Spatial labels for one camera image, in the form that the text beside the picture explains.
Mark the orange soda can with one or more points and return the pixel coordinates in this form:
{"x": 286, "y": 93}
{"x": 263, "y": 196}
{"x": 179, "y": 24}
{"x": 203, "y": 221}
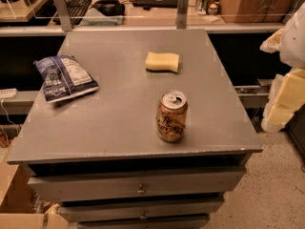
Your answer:
{"x": 171, "y": 115}

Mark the yellow sponge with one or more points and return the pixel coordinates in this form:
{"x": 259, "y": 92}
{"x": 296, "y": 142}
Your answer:
{"x": 162, "y": 62}

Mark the grey drawer cabinet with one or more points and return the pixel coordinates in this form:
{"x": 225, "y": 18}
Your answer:
{"x": 114, "y": 129}

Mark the blue chip bag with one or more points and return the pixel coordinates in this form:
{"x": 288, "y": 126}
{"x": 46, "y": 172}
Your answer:
{"x": 64, "y": 78}

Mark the black laptop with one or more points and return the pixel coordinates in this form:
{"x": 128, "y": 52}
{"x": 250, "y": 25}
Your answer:
{"x": 155, "y": 3}

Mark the black headphones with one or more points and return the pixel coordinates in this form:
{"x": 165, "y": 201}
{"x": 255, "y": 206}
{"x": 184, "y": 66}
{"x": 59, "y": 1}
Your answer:
{"x": 109, "y": 7}

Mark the small jar on desk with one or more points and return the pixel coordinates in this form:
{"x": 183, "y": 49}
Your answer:
{"x": 213, "y": 9}

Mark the middle grey drawer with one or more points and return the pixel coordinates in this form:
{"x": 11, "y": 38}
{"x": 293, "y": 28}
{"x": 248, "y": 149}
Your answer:
{"x": 147, "y": 208}

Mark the grey drawer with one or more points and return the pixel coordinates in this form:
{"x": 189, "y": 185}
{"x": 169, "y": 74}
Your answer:
{"x": 137, "y": 184}
{"x": 147, "y": 208}
{"x": 173, "y": 222}

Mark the bottom grey drawer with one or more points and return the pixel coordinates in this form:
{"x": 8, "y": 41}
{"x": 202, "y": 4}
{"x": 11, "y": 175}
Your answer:
{"x": 173, "y": 222}

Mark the black keyboard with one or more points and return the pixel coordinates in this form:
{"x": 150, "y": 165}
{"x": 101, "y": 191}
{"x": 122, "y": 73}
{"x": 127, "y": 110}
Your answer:
{"x": 77, "y": 9}

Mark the top grey drawer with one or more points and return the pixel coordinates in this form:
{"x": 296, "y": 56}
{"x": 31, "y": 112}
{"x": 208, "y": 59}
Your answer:
{"x": 137, "y": 184}

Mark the yellow foam block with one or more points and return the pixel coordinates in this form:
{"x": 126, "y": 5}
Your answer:
{"x": 286, "y": 96}

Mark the white power strip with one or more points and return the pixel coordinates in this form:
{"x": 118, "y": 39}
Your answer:
{"x": 7, "y": 93}

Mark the cardboard box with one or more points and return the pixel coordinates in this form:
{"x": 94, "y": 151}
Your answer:
{"x": 49, "y": 220}

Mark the right metal bracket post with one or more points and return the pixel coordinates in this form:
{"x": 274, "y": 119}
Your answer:
{"x": 182, "y": 10}

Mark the metal bracket post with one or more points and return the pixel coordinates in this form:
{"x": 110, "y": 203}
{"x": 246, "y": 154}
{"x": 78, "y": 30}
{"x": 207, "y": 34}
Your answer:
{"x": 182, "y": 10}
{"x": 63, "y": 14}

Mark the left metal bracket post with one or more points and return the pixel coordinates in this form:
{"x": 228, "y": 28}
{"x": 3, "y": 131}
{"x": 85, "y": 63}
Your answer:
{"x": 63, "y": 14}

